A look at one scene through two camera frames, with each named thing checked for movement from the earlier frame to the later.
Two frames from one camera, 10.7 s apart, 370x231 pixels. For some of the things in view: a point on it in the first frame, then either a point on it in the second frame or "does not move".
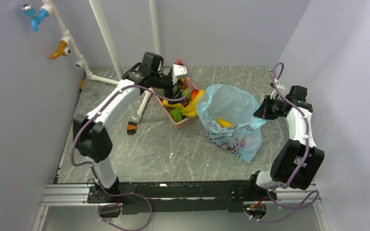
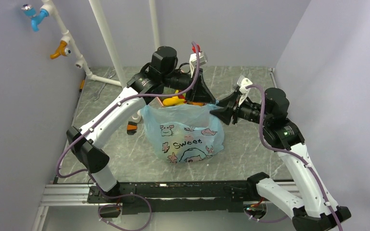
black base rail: [209, 196] does not move
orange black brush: [132, 127] does not move
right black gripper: [263, 112] -> [225, 112]
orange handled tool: [81, 87] does not move
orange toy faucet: [61, 50] does not move
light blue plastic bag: [228, 115] -> [183, 134]
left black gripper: [169, 93] -> [199, 92]
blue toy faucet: [29, 11] does not move
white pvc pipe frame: [80, 63] does not move
